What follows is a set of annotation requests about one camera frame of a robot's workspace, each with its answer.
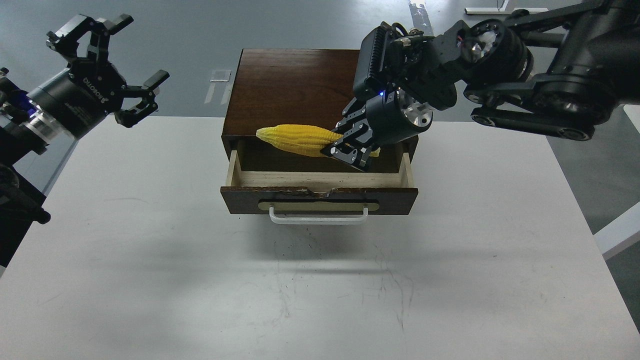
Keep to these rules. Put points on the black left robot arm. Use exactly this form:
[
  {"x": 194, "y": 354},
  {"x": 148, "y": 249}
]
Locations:
[{"x": 30, "y": 130}]

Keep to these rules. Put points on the dark wooden drawer cabinet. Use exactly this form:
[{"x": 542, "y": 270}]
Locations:
[{"x": 299, "y": 86}]

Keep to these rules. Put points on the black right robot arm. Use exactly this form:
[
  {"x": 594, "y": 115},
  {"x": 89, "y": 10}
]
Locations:
[{"x": 559, "y": 73}]

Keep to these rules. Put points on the wooden drawer with white handle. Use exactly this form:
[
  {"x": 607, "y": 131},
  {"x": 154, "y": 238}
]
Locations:
[{"x": 261, "y": 178}]

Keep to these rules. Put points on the white table leg base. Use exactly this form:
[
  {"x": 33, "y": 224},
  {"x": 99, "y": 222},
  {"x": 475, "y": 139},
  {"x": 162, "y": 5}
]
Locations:
[{"x": 503, "y": 8}]

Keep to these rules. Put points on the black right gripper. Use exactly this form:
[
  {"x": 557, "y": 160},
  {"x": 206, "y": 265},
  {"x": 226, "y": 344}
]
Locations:
[{"x": 390, "y": 117}]

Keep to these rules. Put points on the yellow toy corn cob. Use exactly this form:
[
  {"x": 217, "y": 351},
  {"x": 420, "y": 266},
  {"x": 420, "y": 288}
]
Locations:
[{"x": 300, "y": 139}]

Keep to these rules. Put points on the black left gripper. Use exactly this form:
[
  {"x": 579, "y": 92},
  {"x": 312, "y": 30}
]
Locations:
[{"x": 75, "y": 100}]

